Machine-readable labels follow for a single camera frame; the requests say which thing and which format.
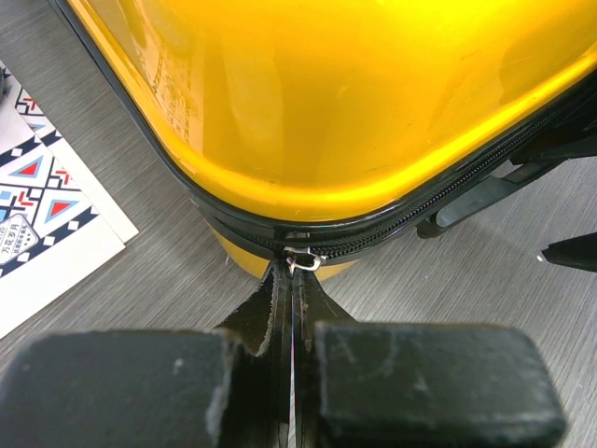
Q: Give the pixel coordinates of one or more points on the patterned white placemat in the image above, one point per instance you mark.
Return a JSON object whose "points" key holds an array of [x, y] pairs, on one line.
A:
{"points": [[58, 223]]}

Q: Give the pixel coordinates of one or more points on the yellow Pikachu hard suitcase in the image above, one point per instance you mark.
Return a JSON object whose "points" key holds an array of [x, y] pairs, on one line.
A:
{"points": [[340, 125]]}

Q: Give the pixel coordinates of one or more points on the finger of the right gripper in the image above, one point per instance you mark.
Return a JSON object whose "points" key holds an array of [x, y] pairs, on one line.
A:
{"points": [[578, 253]]}

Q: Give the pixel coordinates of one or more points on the silver zipper pull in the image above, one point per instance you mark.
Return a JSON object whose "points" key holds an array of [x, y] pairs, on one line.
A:
{"points": [[303, 259]]}

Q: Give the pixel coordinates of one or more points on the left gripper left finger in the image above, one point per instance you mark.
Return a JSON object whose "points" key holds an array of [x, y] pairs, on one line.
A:
{"points": [[226, 387]]}

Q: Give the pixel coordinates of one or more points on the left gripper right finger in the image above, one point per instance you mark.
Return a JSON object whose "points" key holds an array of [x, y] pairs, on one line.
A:
{"points": [[368, 384]]}

